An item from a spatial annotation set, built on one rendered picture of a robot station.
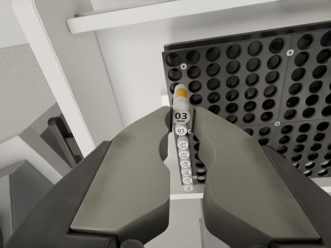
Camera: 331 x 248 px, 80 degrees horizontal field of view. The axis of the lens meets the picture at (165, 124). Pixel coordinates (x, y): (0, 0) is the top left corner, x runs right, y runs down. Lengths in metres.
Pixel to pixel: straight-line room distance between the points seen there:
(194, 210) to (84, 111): 1.79
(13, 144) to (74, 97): 0.37
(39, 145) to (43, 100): 0.94
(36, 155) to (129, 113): 0.30
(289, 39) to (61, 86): 0.20
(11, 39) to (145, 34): 0.24
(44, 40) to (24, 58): 1.22
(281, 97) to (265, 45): 0.06
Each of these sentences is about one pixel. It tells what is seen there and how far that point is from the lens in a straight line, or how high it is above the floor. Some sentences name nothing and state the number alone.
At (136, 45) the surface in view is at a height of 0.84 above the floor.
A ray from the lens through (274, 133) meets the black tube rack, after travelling 0.25.
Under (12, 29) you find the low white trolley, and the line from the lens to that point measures 0.41.
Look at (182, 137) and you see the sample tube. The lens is 0.22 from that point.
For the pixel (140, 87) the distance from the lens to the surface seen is 0.27.
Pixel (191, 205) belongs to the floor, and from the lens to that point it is 1.88.
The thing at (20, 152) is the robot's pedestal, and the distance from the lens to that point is 0.56.
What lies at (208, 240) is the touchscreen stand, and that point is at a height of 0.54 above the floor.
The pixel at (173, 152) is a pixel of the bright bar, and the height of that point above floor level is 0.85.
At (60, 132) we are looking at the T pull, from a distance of 0.25.
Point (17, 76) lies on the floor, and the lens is 1.48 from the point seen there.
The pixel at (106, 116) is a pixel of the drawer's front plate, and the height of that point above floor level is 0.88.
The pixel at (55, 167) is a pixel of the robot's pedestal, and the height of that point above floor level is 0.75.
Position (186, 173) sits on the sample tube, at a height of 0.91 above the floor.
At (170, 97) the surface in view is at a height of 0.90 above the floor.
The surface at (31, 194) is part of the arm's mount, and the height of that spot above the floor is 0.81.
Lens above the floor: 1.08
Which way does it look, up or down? 57 degrees down
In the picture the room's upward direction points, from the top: 174 degrees counter-clockwise
